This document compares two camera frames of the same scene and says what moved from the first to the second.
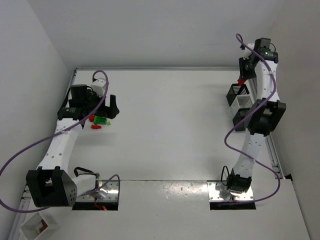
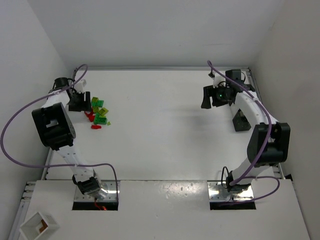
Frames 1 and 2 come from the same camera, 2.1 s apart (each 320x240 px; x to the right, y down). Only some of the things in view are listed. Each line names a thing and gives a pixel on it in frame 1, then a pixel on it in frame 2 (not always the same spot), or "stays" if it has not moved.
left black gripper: x=105 y=110 to x=84 y=102
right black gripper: x=244 y=69 to x=211 y=96
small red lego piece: x=95 y=126 stays
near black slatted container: x=238 y=116 stays
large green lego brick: x=98 y=120 stays
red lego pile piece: x=91 y=117 stays
